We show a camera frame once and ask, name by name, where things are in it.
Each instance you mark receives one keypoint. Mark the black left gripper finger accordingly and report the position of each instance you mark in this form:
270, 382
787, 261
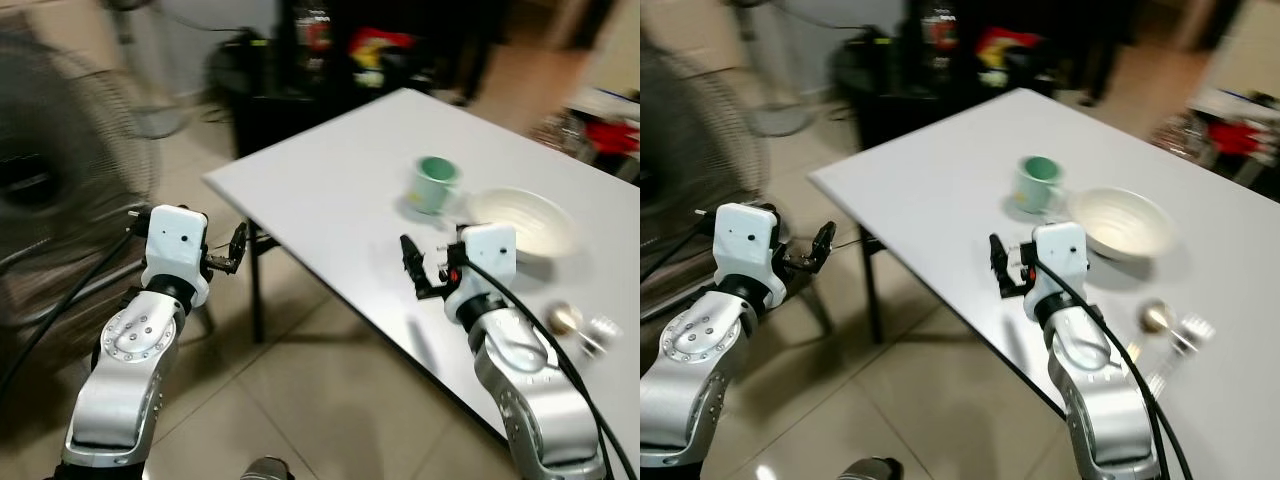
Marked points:
240, 240
824, 240

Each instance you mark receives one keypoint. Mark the green white ceramic mug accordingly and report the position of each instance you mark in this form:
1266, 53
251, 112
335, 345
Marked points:
1036, 185
434, 185

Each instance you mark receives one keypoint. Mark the large black floor fan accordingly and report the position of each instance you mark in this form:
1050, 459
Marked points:
60, 180
690, 170

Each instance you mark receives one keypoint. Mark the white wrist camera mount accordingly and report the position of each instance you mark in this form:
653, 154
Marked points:
175, 245
745, 245
1060, 262
487, 260

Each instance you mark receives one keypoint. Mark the dark bottle red label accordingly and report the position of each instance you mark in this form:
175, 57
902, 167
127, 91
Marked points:
312, 45
940, 40

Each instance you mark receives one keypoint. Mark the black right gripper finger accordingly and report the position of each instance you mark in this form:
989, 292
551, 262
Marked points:
999, 260
410, 262

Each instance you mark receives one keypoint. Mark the red box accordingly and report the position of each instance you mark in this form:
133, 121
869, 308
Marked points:
612, 135
1240, 135

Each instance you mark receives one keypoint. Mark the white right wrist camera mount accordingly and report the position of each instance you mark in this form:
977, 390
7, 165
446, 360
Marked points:
1060, 262
487, 260

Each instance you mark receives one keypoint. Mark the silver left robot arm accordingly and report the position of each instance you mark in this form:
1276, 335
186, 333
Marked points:
125, 360
690, 360

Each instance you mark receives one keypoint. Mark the black table leg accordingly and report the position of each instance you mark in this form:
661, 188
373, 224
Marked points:
258, 285
872, 290

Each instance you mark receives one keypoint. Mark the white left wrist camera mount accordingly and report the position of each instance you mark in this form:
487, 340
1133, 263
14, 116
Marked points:
745, 245
175, 245

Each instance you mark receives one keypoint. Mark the black low cabinet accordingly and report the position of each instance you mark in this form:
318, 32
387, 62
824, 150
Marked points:
890, 110
280, 110

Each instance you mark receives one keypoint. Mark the red yellow package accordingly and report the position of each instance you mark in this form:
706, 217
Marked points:
1008, 55
380, 55

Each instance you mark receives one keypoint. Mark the grey pedestal fan stand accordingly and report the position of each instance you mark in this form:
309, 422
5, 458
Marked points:
155, 90
775, 90

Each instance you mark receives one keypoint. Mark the grey robot foot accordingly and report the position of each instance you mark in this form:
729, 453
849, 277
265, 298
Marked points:
870, 469
268, 469

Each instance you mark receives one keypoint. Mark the white ceramic bowl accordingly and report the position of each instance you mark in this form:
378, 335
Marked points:
1125, 225
530, 225

